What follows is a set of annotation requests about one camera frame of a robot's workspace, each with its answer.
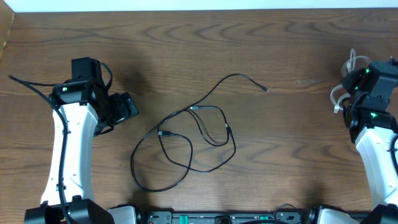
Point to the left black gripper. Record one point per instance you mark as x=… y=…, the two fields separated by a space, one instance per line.
x=124 y=111

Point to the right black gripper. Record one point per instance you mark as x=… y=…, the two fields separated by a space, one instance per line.
x=348 y=81

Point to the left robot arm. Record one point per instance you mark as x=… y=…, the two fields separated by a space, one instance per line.
x=82 y=109

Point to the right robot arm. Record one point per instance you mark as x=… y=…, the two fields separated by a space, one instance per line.
x=374 y=133

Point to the cardboard panel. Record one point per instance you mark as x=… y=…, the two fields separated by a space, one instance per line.
x=6 y=19

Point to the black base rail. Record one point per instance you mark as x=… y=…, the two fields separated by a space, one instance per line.
x=288 y=216

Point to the green clamp handle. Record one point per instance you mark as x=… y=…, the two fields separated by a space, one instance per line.
x=184 y=219

